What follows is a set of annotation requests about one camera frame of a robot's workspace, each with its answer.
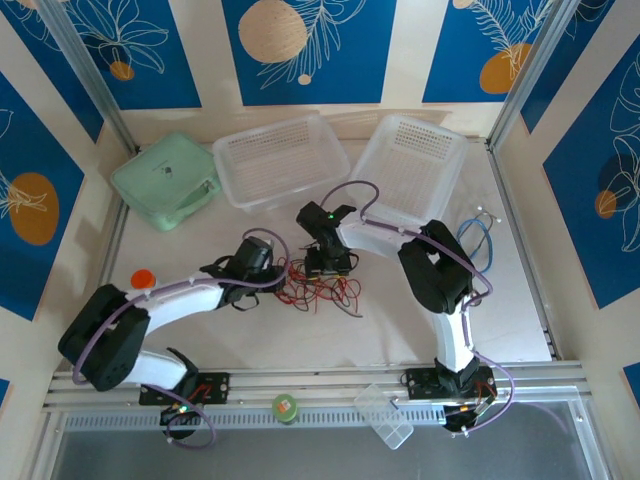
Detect clear plastic compartment box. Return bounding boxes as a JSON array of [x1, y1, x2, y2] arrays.
[[353, 383, 415, 451]]

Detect wide white perforated basket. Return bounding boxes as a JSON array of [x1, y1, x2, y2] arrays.
[[212, 112, 351, 217]]

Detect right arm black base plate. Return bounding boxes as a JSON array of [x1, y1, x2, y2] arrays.
[[402, 366, 500, 402]]

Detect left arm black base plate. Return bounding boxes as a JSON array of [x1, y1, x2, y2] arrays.
[[137, 371, 232, 407]]

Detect orange lidded bottle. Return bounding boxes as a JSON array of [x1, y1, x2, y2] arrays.
[[130, 268, 157, 291]]

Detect aluminium side rail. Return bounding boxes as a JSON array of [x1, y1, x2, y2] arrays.
[[98, 199, 132, 289], [487, 139, 564, 361]]

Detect mint green zip case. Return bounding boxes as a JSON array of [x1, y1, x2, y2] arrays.
[[109, 130, 224, 234]]

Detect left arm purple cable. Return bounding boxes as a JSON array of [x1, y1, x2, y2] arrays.
[[72, 228, 292, 451]]

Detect thin red cable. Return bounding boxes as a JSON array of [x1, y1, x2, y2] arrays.
[[274, 257, 321, 309], [299, 274, 351, 316], [294, 272, 364, 319]]

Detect blue cable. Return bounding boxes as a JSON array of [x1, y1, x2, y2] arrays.
[[457, 215, 496, 274]]

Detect aluminium frame post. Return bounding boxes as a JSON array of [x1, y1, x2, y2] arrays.
[[487, 0, 576, 151], [35, 0, 140, 154]]

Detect grey slotted cable duct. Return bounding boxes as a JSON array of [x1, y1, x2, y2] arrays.
[[62, 405, 449, 432]]

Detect narrow white perforated basket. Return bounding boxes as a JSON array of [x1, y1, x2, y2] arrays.
[[349, 113, 470, 226]]

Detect aluminium front rail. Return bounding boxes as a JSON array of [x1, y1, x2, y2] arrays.
[[42, 360, 587, 412]]

